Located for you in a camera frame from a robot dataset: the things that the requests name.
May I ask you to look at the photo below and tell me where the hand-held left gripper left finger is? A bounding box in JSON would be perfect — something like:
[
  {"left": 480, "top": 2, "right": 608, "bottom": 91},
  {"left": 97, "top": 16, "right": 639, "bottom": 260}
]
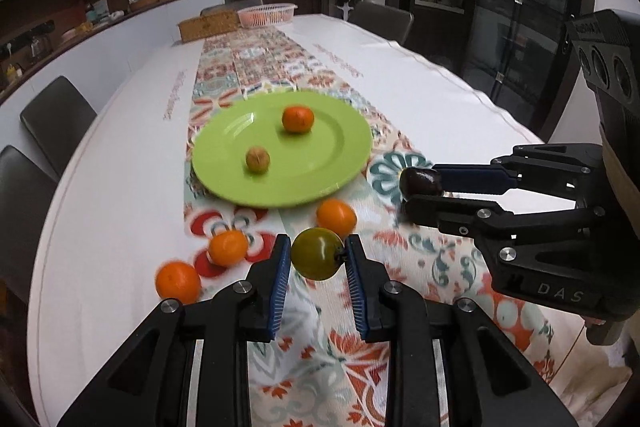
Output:
[{"left": 57, "top": 234, "right": 292, "bottom": 427}]

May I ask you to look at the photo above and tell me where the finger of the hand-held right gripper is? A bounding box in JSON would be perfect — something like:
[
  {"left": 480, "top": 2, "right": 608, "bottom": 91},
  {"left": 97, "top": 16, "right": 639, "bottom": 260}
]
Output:
[
  {"left": 434, "top": 144, "right": 603, "bottom": 202},
  {"left": 402, "top": 194, "right": 596, "bottom": 243}
]

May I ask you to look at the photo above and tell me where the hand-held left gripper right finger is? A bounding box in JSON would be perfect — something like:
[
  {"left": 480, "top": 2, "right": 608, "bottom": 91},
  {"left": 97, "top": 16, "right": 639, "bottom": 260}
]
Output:
[{"left": 345, "top": 234, "right": 581, "bottom": 427}]

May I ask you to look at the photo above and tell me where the dark purple plum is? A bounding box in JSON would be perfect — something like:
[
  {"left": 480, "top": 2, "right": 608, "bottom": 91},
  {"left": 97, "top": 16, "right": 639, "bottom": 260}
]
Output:
[{"left": 399, "top": 167, "right": 444, "bottom": 199}]

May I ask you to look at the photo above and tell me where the small orange mandarin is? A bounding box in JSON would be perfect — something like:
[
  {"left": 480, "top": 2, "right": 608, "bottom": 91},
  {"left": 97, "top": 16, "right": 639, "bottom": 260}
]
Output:
[
  {"left": 316, "top": 199, "right": 358, "bottom": 240},
  {"left": 208, "top": 230, "right": 250, "bottom": 268},
  {"left": 155, "top": 261, "right": 202, "bottom": 305},
  {"left": 281, "top": 105, "right": 315, "bottom": 135}
]

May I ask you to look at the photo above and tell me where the tan walnut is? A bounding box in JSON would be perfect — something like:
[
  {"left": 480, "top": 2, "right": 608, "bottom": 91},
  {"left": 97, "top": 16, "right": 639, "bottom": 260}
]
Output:
[{"left": 245, "top": 146, "right": 271, "bottom": 175}]

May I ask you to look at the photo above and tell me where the green plate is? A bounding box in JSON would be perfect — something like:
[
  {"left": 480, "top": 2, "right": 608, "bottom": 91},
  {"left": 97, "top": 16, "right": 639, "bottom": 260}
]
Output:
[{"left": 191, "top": 90, "right": 374, "bottom": 208}]

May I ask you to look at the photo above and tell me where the person's right hand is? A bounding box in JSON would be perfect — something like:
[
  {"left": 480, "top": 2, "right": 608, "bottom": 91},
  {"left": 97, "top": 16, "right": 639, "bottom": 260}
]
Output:
[{"left": 603, "top": 134, "right": 640, "bottom": 215}]

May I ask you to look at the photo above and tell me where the white floral patterned tablecloth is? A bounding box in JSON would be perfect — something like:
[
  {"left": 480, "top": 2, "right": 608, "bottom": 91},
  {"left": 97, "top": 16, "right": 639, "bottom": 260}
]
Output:
[{"left": 27, "top": 12, "right": 631, "bottom": 427}]

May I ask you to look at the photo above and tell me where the sliding glass door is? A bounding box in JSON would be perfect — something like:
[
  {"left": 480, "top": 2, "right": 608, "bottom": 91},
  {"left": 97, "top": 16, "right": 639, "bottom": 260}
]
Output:
[{"left": 470, "top": 0, "right": 596, "bottom": 138}]

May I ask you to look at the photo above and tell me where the dark leather chair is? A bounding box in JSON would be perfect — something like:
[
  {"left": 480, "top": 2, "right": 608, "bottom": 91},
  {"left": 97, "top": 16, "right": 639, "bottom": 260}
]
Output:
[
  {"left": 348, "top": 2, "right": 415, "bottom": 45},
  {"left": 20, "top": 76, "right": 98, "bottom": 180},
  {"left": 200, "top": 0, "right": 264, "bottom": 18},
  {"left": 0, "top": 146, "right": 58, "bottom": 303}
]

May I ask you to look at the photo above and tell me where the woven rattan box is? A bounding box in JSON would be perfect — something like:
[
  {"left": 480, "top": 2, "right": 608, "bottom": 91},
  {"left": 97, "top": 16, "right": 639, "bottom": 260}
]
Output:
[{"left": 178, "top": 13, "right": 246, "bottom": 44}]

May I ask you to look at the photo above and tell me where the white counter cabinet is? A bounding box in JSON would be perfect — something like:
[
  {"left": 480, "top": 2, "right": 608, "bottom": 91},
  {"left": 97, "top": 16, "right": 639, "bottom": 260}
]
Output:
[{"left": 0, "top": 0, "right": 226, "bottom": 148}]

